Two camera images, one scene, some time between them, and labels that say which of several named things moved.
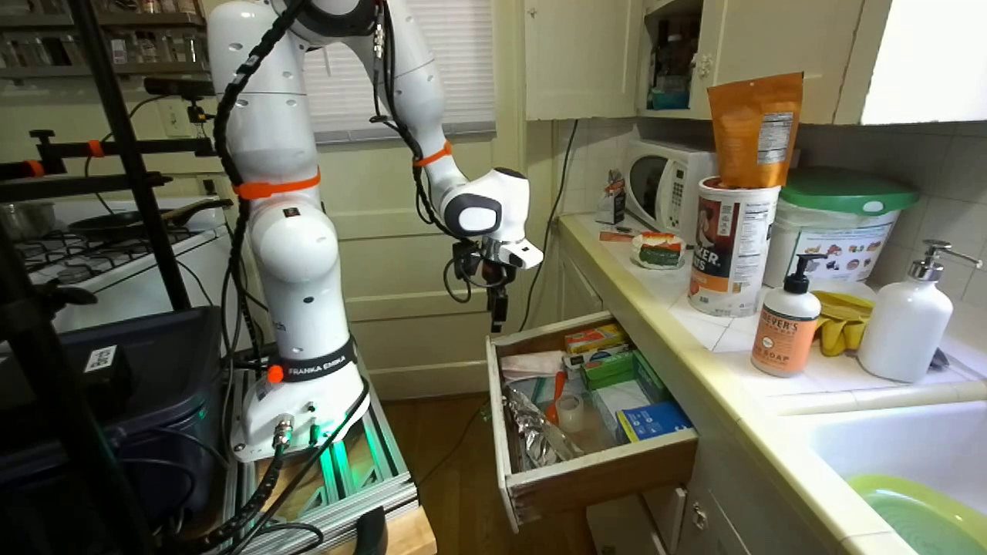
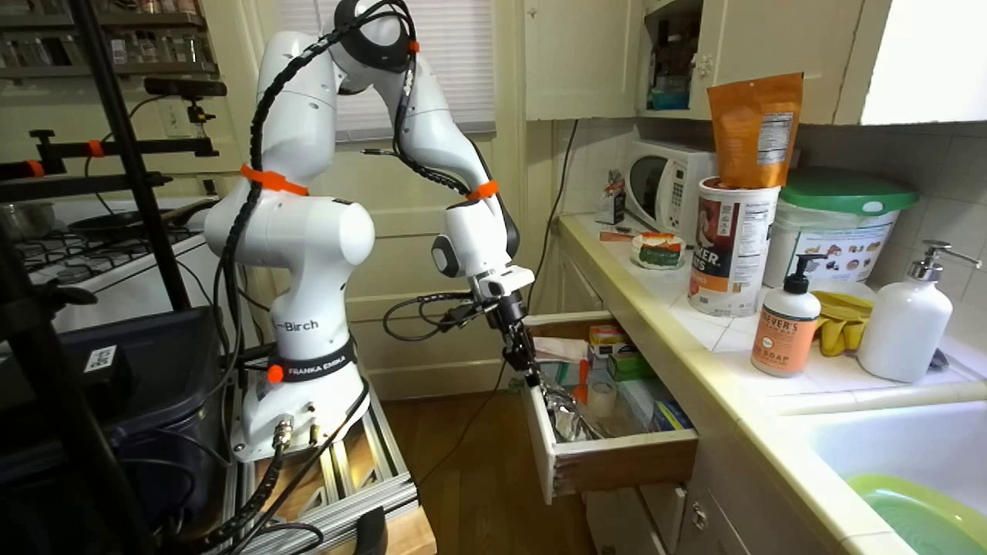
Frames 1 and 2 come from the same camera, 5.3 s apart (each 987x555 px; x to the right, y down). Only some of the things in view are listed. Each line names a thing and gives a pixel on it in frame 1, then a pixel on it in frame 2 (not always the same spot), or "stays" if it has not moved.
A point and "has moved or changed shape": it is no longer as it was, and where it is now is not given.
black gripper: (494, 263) → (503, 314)
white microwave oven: (662, 186) stays
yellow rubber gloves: (843, 322) stays
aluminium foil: (530, 432) → (565, 415)
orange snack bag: (755, 126) stays
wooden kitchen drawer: (578, 419) has moved or changed shape
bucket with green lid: (843, 214) stays
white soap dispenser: (907, 322) stays
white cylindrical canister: (728, 244) stays
